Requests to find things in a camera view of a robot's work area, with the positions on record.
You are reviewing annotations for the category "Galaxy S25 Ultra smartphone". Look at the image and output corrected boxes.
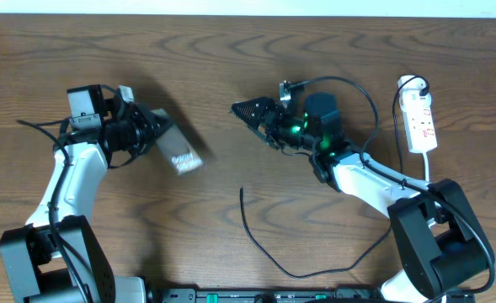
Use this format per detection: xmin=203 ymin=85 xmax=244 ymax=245
xmin=152 ymin=109 xmax=205 ymax=175

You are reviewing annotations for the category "black charger cable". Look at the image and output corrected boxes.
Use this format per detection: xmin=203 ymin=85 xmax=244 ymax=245
xmin=238 ymin=74 xmax=431 ymax=279

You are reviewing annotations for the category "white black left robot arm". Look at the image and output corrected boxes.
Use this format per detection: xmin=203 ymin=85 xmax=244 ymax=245
xmin=0 ymin=84 xmax=170 ymax=302

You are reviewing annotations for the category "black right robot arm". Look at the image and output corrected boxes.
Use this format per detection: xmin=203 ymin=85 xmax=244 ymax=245
xmin=231 ymin=93 xmax=495 ymax=302

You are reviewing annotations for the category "white power strip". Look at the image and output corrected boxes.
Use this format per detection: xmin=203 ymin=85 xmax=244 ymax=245
xmin=397 ymin=75 xmax=437 ymax=154

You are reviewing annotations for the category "white power strip cord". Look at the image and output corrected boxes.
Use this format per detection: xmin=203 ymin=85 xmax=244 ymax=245
xmin=421 ymin=151 xmax=431 ymax=183

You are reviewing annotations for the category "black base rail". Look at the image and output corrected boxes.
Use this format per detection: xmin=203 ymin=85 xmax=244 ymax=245
xmin=146 ymin=287 xmax=387 ymax=303

